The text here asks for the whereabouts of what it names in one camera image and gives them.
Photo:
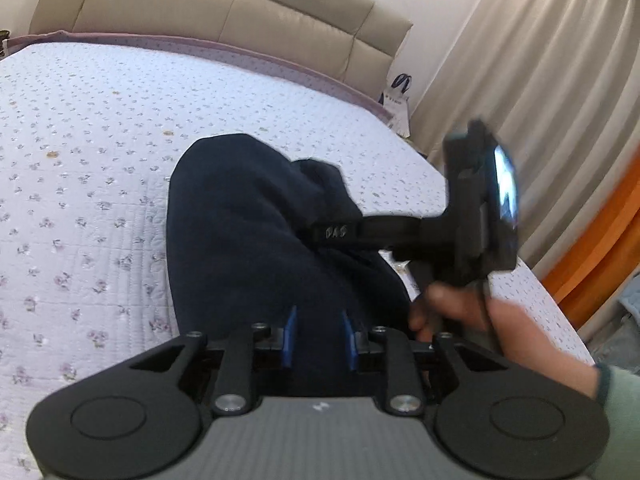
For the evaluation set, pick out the purple bed sheet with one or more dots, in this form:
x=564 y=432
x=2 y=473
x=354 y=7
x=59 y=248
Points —
x=210 y=52

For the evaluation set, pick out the navy hoodie with white stripes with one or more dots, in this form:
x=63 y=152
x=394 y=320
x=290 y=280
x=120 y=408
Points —
x=240 y=220

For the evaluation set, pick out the beige curtain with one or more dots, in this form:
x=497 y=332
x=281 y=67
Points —
x=550 y=60

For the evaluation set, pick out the pale blue cloth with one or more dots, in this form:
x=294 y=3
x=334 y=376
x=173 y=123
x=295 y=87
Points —
x=631 y=315

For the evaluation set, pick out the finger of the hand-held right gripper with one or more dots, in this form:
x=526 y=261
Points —
x=370 y=232

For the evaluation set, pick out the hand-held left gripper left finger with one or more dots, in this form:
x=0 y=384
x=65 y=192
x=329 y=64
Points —
x=290 y=340

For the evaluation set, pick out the floral quilted blanket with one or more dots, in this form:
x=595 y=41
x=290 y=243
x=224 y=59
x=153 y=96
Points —
x=90 y=185

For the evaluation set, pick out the white paper shopping bag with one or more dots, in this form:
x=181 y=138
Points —
x=399 y=110

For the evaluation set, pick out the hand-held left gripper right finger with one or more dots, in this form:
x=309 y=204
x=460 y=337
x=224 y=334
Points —
x=348 y=342

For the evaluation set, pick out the person's right hand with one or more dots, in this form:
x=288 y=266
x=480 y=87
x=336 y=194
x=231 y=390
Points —
x=510 y=325

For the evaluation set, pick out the beige padded headboard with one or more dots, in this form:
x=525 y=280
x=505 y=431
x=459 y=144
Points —
x=200 y=5

